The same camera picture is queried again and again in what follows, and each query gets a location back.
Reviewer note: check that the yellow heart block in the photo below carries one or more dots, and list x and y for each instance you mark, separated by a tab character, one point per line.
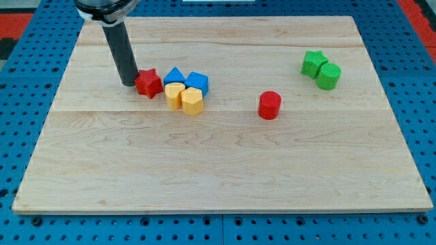
173	94

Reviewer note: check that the blue cube block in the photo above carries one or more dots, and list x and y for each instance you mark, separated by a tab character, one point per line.
199	81

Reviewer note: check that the black robot arm flange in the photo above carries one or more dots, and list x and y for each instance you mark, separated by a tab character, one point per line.
106	13

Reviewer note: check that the red star block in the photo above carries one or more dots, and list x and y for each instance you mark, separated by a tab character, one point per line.
148	83

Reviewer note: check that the yellow hexagon block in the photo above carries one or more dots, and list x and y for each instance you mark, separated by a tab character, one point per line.
192	101

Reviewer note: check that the blue triangle block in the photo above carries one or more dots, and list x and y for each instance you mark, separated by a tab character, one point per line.
173	76

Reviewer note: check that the green cylinder block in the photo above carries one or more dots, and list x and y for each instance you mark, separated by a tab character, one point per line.
328	76

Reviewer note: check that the red cylinder block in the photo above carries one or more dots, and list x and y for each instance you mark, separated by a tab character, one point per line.
269	105

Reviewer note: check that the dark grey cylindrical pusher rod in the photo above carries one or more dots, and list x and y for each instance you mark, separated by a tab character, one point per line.
122	53

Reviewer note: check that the green star block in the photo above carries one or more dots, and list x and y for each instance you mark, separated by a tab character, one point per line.
312	62

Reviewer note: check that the light wooden board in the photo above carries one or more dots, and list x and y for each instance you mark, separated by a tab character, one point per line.
105	149

